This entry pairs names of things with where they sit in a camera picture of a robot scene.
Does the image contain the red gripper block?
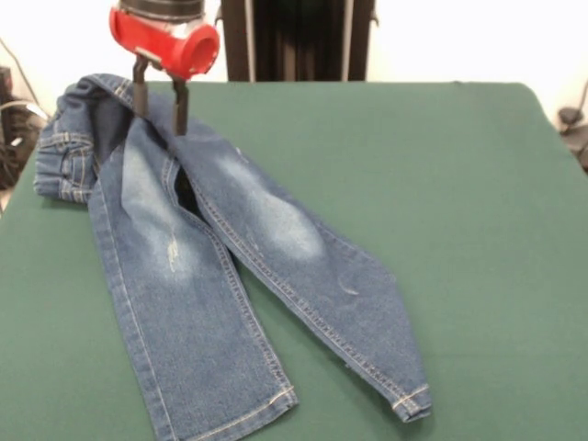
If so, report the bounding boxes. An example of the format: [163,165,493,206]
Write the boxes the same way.
[108,6,221,137]

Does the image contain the blue denim jeans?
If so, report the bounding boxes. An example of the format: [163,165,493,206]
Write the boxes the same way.
[32,73,434,441]

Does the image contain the grey wheeled stand base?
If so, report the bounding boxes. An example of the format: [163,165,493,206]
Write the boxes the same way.
[557,77,588,174]
[0,66,50,190]

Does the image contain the dark green table cloth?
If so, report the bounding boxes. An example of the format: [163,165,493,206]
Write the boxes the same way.
[0,81,588,441]

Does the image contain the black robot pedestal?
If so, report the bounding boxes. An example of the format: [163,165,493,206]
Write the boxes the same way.
[215,0,380,83]

